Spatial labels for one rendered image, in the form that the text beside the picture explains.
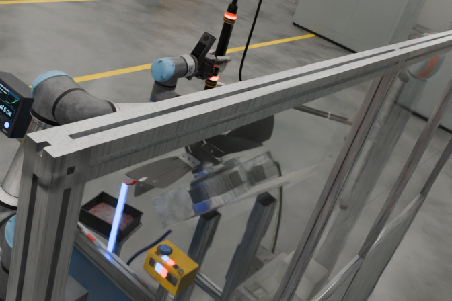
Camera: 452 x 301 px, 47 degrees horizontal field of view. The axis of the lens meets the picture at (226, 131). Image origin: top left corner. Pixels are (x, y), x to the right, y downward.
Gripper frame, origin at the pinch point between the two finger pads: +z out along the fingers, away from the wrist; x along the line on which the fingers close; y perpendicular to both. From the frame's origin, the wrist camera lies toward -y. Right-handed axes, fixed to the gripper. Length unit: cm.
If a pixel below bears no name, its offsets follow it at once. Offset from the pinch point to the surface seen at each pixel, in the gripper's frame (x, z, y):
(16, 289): 71, -134, -21
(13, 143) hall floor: -190, 49, 166
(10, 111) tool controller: -62, -45, 49
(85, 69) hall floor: -280, 187, 166
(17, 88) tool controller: -66, -40, 41
